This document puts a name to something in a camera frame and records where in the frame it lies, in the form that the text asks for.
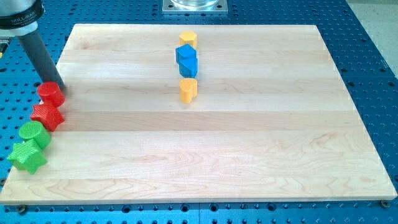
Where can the red cylinder block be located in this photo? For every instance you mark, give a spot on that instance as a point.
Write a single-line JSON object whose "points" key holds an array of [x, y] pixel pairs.
{"points": [[51, 93]]}

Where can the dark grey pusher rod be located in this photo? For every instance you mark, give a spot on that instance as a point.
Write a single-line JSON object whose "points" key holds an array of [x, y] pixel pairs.
{"points": [[35, 49]]}

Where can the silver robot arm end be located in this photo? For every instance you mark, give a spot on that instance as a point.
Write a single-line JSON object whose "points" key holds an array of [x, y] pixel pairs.
{"points": [[19, 17]]}

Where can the yellow heart block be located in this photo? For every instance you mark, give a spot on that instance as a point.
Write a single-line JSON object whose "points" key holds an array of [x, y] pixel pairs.
{"points": [[188, 89]]}

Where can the blue triangle block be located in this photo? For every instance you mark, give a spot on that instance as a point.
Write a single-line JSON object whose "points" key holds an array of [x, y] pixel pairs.
{"points": [[188, 67]]}

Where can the light wooden board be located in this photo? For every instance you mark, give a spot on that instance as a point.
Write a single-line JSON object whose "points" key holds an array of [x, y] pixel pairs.
{"points": [[272, 121]]}

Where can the blue pentagon block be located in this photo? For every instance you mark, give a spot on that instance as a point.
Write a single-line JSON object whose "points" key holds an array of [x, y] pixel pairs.
{"points": [[184, 52]]}

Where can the yellow hexagon block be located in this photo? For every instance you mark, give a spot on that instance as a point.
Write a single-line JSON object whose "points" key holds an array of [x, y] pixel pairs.
{"points": [[189, 37]]}

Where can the red star block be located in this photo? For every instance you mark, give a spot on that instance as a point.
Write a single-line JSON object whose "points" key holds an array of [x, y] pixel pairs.
{"points": [[48, 115]]}

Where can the green cylinder block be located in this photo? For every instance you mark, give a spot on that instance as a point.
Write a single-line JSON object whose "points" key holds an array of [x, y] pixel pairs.
{"points": [[34, 130]]}

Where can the green star block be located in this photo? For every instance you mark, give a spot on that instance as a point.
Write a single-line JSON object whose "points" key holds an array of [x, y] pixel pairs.
{"points": [[27, 156]]}

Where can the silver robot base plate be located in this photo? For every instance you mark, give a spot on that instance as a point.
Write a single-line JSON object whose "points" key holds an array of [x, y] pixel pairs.
{"points": [[194, 6]]}

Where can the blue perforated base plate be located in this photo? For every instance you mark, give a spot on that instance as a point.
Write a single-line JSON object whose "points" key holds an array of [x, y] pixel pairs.
{"points": [[370, 78]]}

